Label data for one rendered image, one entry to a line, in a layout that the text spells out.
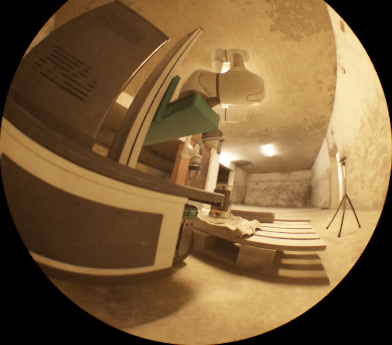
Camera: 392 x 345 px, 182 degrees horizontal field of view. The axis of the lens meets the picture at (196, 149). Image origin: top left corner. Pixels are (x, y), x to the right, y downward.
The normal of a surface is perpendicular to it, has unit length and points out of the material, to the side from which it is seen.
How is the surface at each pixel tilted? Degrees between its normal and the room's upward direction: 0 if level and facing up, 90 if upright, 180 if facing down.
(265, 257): 90
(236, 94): 158
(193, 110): 180
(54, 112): 90
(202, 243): 90
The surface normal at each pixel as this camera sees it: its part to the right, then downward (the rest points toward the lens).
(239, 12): -0.19, 0.91
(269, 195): -0.66, -0.40
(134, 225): 0.76, -0.08
